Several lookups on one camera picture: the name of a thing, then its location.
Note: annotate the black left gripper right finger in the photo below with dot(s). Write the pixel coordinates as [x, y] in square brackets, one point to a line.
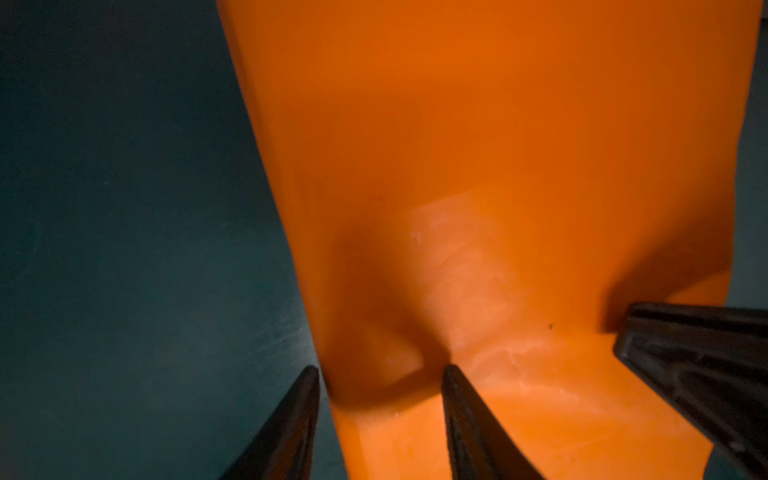
[478, 446]

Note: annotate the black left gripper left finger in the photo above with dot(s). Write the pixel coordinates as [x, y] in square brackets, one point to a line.
[283, 447]

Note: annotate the orange wrapping paper sheet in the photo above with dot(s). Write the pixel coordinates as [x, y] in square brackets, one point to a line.
[491, 184]

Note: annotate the green table mat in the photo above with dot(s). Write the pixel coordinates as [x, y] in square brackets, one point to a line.
[151, 315]

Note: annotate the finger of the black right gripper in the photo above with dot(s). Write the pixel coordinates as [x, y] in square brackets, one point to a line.
[710, 364]

